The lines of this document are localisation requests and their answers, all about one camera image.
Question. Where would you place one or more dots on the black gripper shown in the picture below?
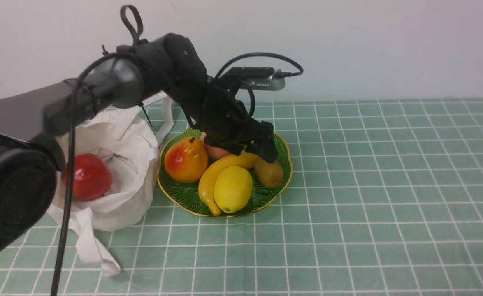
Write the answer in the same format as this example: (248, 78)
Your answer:
(228, 125)

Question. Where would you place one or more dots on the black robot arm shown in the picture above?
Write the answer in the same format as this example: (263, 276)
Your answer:
(30, 123)

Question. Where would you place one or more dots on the white cloth tote bag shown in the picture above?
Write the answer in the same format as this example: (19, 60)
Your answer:
(131, 150)

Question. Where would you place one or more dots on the pink peach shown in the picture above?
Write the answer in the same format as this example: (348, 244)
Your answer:
(214, 153)

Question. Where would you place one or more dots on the yellow lemon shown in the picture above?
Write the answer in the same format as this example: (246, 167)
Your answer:
(233, 189)

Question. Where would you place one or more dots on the yellow banana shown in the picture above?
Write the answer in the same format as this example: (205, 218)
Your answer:
(209, 177)

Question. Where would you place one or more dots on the orange red pear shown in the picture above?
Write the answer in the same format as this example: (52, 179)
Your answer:
(186, 161)

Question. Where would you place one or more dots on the green leaf-shaped glass plate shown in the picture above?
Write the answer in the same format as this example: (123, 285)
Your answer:
(186, 196)

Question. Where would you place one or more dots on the green checkered tablecloth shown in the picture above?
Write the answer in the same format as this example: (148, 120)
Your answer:
(386, 199)

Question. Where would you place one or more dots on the red apple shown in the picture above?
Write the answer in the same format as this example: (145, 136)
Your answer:
(92, 179)

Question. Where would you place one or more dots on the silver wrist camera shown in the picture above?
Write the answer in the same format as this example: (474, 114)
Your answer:
(254, 78)

